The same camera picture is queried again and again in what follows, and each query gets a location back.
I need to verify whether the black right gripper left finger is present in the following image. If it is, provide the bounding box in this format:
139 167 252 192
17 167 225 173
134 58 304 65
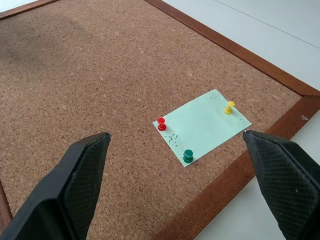
0 131 112 240

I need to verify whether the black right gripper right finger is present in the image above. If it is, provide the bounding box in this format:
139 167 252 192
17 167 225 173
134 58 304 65
242 129 320 240

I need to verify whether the yellow push pin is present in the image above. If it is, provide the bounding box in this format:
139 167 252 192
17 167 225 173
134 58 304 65
223 100 236 115

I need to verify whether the light green paper note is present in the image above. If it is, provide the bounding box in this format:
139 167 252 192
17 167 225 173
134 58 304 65
152 89 252 168

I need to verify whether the green push pin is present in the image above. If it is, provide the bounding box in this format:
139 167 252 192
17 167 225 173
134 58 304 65
182 149 195 164

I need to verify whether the wood-framed cork board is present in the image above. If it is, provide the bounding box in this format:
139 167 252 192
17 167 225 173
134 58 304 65
0 0 320 240

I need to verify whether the red push pin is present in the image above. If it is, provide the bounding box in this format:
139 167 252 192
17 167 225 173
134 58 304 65
157 116 168 132

